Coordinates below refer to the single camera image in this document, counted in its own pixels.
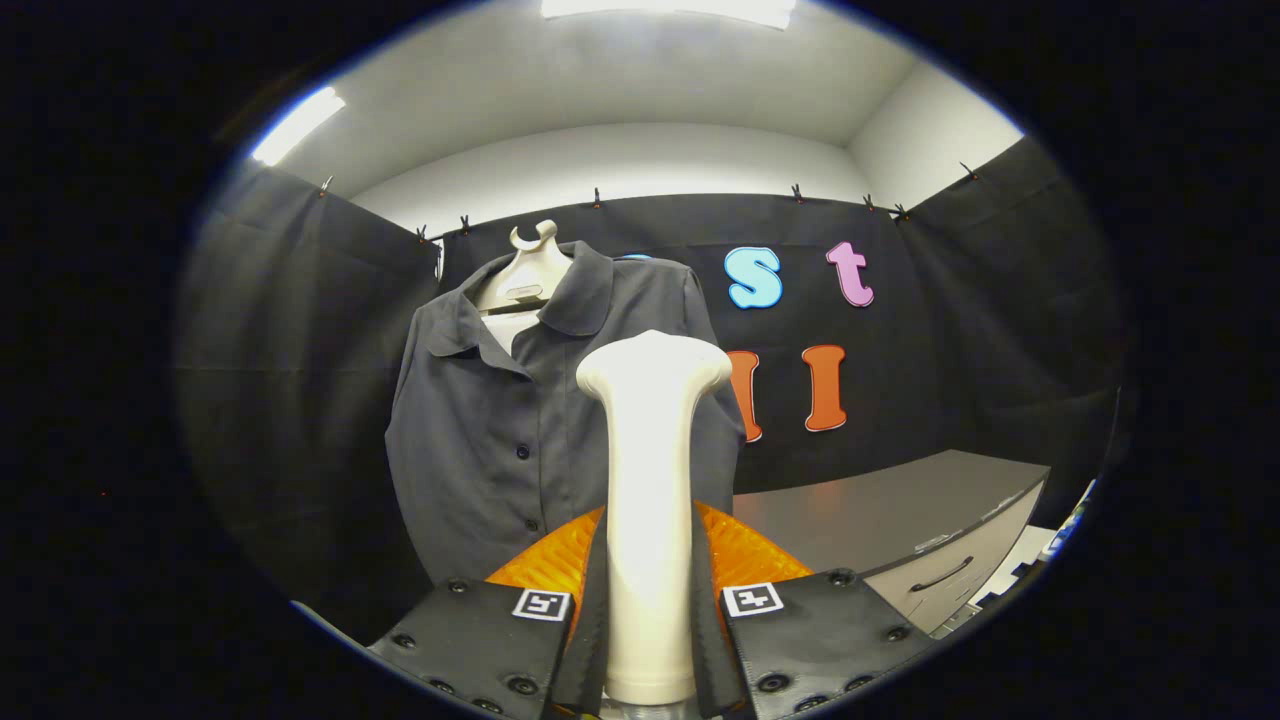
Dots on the narrow ceiling light strip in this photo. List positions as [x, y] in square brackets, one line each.
[297, 126]

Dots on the black backdrop cloth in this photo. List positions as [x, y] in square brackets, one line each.
[960, 330]

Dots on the white garment steamer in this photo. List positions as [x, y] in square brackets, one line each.
[650, 480]

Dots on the grey-topped beige cabinet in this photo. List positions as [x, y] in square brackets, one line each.
[880, 500]

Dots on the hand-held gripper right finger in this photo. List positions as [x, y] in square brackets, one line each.
[810, 640]

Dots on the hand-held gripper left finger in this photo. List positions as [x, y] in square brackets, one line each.
[490, 640]

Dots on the grey button-up shirt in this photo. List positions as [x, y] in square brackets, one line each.
[480, 440]

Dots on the large ceiling light panel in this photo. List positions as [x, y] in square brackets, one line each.
[670, 8]

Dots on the cream garment hanger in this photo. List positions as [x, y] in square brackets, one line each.
[530, 272]

